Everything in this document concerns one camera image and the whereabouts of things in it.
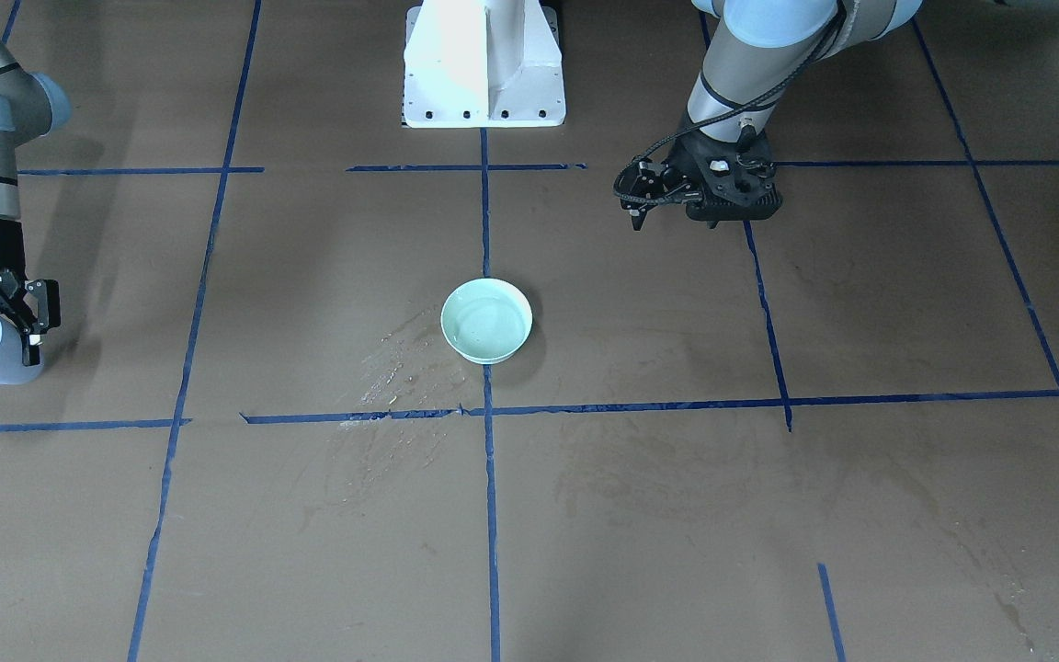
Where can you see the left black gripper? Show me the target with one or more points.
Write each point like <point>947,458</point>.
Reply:
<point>682,170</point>

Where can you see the light green bowl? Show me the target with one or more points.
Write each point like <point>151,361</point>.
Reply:
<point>486,321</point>

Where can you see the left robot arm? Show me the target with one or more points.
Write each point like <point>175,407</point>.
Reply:
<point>759,48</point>

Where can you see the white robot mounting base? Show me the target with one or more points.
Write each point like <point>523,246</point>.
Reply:
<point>483,64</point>

